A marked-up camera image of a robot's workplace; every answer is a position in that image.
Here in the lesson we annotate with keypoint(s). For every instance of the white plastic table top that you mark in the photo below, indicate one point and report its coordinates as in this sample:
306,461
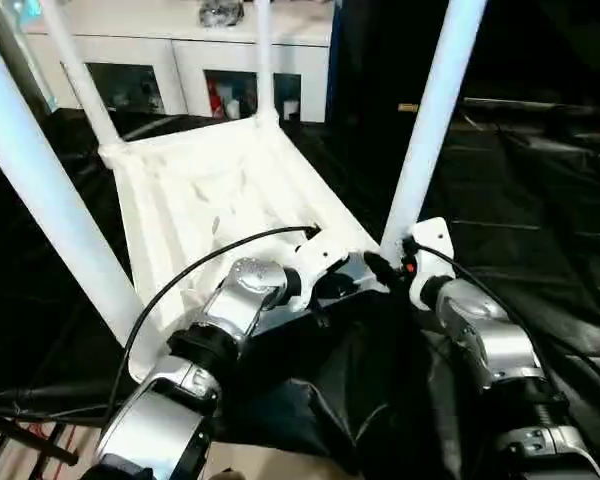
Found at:
205,175

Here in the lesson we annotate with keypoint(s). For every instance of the black folding table frame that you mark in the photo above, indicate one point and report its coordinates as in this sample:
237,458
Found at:
25,440

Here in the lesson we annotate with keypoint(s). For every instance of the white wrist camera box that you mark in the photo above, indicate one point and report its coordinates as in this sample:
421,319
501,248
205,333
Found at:
430,237
320,255

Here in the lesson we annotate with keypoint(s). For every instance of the white plastic table leg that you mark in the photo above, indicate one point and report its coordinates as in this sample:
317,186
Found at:
266,60
45,175
430,125
85,85

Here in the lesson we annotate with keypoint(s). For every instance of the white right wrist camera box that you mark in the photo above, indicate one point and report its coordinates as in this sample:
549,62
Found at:
430,237

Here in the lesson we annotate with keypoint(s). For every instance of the black mat cloth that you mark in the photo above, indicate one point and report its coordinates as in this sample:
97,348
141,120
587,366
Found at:
530,200

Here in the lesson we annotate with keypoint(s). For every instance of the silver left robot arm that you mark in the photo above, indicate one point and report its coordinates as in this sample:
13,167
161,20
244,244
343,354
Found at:
240,300

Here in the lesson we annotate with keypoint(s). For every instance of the white glass-door cabinet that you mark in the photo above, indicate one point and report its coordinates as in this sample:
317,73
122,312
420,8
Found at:
180,55

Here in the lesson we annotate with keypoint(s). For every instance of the grey metal bar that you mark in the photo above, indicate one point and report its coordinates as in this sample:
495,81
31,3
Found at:
540,106

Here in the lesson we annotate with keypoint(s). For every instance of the dark grey robot foot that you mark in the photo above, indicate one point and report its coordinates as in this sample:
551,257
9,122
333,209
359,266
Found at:
227,474

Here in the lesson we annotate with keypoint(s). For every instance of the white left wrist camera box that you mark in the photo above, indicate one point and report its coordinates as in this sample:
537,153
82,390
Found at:
320,255

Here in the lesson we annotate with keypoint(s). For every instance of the grey bundle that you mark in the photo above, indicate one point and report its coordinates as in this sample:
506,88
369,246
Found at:
221,11

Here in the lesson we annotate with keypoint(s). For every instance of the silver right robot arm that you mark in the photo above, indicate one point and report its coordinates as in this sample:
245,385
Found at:
485,325

